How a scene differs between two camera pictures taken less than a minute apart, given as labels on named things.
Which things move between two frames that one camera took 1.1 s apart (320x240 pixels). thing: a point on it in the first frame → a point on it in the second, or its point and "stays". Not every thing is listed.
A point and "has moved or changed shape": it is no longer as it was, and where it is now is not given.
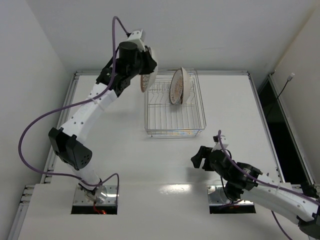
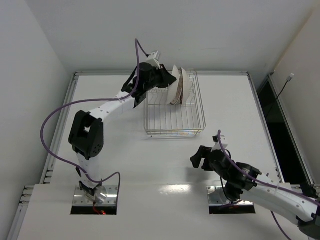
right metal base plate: [217, 195] stays
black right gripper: [205, 158] stays
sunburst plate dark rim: [176, 87] stays
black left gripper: [149, 63] → [162, 77]
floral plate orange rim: [147, 80] has moved or changed shape
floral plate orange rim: [186, 86] stays
